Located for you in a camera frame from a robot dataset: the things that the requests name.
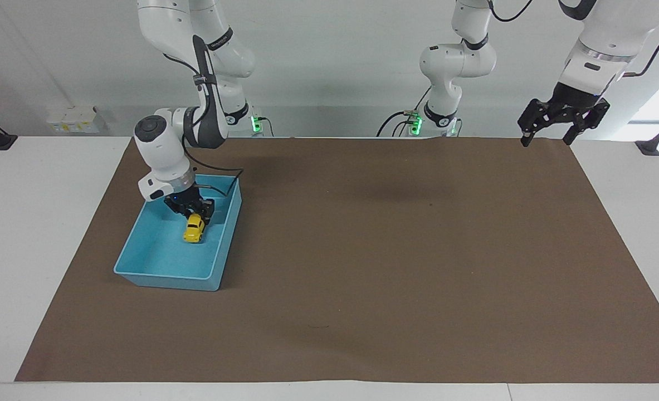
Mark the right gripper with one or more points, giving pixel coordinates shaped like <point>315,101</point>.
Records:
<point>183,198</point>

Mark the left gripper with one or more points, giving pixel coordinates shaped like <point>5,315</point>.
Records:
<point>574,99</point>

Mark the yellow toy beetle car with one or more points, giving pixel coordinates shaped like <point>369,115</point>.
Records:
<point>194,228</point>

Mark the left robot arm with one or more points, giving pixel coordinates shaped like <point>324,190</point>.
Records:
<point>446,64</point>

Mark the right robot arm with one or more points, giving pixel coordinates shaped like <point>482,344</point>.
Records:
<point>165,153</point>

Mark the light blue plastic bin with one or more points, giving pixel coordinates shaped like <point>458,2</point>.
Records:
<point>162,256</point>

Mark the white wall socket block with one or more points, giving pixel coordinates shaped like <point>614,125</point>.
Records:
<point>76,120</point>

